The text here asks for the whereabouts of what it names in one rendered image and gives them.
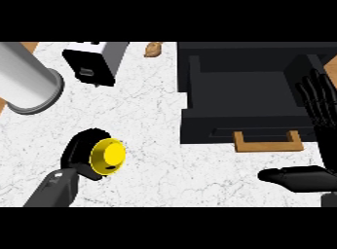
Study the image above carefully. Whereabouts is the wooden drawer handle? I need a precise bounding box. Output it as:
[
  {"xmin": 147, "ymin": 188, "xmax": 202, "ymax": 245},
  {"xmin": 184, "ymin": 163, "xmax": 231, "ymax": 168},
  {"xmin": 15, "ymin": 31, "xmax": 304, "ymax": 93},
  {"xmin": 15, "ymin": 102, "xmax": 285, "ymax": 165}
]
[{"xmin": 231, "ymin": 129, "xmax": 305, "ymax": 153}]

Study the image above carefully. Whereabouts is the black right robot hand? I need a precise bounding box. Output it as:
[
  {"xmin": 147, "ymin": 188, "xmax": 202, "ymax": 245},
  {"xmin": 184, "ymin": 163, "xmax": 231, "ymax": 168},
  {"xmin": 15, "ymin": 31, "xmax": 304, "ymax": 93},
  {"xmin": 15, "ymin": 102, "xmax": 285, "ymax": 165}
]
[{"xmin": 255, "ymin": 68, "xmax": 337, "ymax": 195}]

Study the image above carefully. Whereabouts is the dark grey open drawer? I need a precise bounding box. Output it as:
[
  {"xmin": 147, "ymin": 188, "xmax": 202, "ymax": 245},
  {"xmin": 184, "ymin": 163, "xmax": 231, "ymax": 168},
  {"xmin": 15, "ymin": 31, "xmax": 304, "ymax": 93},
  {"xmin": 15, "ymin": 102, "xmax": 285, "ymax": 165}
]
[{"xmin": 177, "ymin": 42, "xmax": 337, "ymax": 146}]

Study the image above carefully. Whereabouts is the small brown pastry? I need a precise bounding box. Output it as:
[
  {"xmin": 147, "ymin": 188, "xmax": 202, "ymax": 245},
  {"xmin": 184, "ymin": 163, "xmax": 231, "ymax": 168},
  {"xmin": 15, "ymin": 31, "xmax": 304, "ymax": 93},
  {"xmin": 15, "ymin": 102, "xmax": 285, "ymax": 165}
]
[{"xmin": 141, "ymin": 42, "xmax": 164, "ymax": 58}]

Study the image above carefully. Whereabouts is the yellow cup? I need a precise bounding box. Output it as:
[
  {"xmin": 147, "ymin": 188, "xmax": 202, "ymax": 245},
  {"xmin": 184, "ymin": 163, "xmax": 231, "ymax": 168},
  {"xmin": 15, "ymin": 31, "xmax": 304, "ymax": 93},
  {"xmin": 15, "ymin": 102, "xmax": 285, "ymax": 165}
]
[{"xmin": 87, "ymin": 137, "xmax": 128, "ymax": 177}]

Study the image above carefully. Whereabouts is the black and white appliance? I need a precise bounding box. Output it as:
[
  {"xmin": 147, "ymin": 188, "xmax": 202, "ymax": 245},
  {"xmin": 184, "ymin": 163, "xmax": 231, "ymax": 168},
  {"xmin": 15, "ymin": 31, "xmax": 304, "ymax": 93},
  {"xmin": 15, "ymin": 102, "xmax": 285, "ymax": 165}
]
[{"xmin": 60, "ymin": 42, "xmax": 131, "ymax": 88}]

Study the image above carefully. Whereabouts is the large white cylinder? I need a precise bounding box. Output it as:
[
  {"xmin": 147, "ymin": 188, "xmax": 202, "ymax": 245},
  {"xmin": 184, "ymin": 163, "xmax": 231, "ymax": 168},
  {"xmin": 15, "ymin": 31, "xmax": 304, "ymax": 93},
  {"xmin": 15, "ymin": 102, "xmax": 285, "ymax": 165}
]
[{"xmin": 0, "ymin": 42, "xmax": 66, "ymax": 116}]

